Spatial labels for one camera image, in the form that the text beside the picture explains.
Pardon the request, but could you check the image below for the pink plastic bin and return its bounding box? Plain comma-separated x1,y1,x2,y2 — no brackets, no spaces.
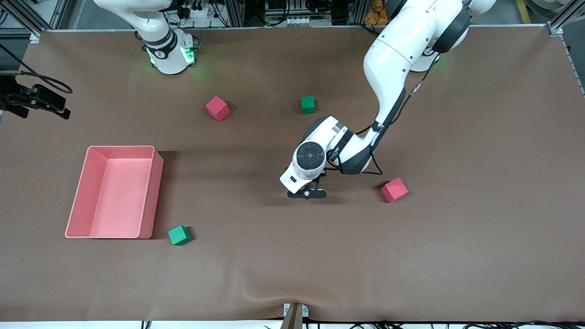
65,145,164,239

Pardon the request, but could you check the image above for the orange bagged goods pile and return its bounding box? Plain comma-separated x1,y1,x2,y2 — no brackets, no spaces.
364,0,389,27

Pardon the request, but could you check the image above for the aluminium frame post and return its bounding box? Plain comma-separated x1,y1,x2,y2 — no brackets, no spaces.
219,0,245,28

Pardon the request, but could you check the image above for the aluminium frame corner bracket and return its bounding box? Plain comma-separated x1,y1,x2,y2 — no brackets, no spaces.
546,9,585,37

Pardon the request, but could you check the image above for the metal table edge bracket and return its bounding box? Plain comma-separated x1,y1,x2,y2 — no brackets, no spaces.
282,302,309,329

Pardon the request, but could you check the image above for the white power strip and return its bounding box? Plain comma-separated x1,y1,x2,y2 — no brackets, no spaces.
181,4,215,20

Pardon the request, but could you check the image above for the pink foam cube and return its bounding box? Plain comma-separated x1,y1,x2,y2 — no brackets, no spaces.
205,96,230,122
381,177,409,203

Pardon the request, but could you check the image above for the aluminium frame rail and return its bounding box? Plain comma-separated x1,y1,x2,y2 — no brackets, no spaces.
0,0,69,37

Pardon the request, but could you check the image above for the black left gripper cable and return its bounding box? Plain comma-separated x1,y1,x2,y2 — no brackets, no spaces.
327,53,441,176

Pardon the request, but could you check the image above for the brown table mat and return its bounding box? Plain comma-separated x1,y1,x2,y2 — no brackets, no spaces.
0,27,585,323

